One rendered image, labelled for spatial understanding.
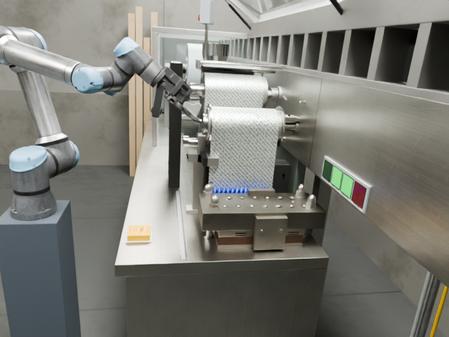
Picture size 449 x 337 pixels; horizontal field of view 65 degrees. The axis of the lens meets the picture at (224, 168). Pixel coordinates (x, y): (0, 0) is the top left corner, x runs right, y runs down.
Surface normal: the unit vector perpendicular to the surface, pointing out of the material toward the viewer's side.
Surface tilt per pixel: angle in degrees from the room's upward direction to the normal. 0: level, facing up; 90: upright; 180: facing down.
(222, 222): 90
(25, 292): 90
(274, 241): 90
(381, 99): 90
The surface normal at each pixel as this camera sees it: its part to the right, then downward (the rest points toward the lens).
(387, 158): -0.99, -0.01
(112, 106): 0.17, 0.33
